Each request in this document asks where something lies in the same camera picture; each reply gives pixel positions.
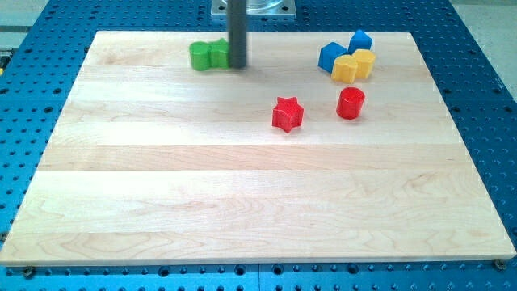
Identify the green star block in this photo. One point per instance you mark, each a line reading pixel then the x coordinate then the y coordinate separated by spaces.
pixel 219 53

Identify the green cylinder block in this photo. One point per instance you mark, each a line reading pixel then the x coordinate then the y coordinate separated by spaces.
pixel 199 54

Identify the wooden board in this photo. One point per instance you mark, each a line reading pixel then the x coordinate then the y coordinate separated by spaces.
pixel 152 162

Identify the red star block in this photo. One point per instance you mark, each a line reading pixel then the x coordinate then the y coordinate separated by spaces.
pixel 287 114

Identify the red cylinder block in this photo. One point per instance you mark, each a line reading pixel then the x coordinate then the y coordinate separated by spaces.
pixel 350 103

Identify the yellow rounded block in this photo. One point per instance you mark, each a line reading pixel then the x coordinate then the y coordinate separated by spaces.
pixel 344 69

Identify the blue cube block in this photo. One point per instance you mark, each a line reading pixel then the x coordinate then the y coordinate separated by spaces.
pixel 328 54

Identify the yellow hexagon block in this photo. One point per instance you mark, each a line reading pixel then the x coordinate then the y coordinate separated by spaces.
pixel 365 60

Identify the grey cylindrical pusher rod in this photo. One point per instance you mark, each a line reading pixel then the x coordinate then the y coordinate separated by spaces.
pixel 237 29

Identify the blue pentagon block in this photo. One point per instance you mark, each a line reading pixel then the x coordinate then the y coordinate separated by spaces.
pixel 360 40

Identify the blue perforated table plate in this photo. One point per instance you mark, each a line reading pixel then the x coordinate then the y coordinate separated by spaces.
pixel 458 42

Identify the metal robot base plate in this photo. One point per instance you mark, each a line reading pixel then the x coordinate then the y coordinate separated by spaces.
pixel 269 9

